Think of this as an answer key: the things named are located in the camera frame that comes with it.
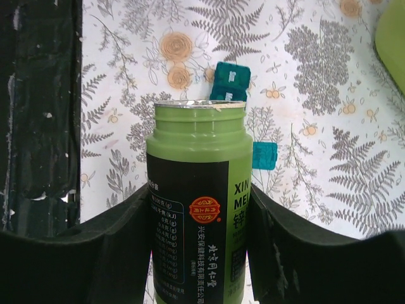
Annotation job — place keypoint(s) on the teal weekly pill organizer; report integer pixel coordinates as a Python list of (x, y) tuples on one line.
[(230, 83)]

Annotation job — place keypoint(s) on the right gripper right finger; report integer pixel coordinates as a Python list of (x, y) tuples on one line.
[(292, 260)]

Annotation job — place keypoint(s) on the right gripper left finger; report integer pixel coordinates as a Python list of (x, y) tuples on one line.
[(103, 260)]

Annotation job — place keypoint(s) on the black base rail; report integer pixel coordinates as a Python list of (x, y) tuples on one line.
[(40, 116)]

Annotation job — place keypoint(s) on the green pill bottle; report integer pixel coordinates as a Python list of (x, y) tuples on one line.
[(199, 168)]

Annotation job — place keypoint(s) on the floral table mat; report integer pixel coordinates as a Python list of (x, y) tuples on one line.
[(317, 90)]

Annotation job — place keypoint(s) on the green plastic basket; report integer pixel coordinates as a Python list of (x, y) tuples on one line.
[(389, 41)]

